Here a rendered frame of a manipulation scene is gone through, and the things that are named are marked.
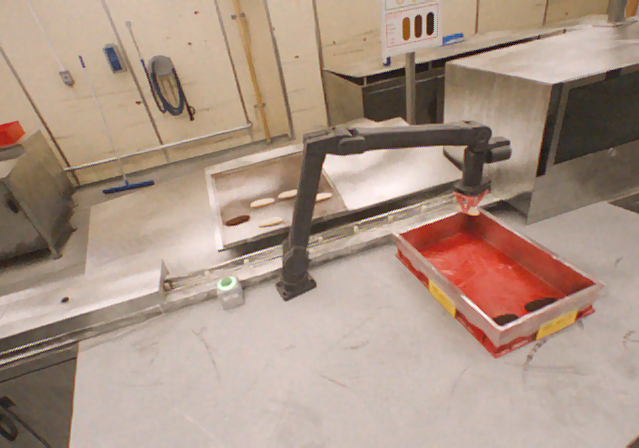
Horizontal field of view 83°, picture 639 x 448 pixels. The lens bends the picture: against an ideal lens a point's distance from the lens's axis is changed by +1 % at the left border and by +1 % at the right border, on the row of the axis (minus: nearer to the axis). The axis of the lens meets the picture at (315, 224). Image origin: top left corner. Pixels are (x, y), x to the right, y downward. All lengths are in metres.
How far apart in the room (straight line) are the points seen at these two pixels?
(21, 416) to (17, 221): 2.31
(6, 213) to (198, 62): 2.48
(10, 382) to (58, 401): 0.17
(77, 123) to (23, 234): 1.74
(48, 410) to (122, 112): 3.81
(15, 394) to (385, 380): 1.21
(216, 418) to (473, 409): 0.59
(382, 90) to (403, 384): 2.47
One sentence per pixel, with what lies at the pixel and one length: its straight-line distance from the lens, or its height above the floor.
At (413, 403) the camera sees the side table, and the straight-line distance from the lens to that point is 0.94.
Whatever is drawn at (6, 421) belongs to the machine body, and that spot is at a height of 0.58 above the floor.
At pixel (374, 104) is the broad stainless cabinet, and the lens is 3.07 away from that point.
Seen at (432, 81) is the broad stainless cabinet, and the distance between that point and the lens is 3.28.
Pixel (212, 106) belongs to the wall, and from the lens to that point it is 4.88.
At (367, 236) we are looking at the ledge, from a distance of 1.32.
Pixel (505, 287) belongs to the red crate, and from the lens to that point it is 1.20.
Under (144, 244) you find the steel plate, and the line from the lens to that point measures 1.76.
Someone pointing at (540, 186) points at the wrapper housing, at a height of 0.97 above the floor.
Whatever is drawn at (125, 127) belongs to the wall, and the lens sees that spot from 5.02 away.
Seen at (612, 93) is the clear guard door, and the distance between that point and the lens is 1.47.
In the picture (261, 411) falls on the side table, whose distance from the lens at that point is 0.98.
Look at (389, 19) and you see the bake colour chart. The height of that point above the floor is 1.44.
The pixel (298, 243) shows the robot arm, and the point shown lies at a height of 1.01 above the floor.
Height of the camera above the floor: 1.63
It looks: 33 degrees down
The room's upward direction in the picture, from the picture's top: 11 degrees counter-clockwise
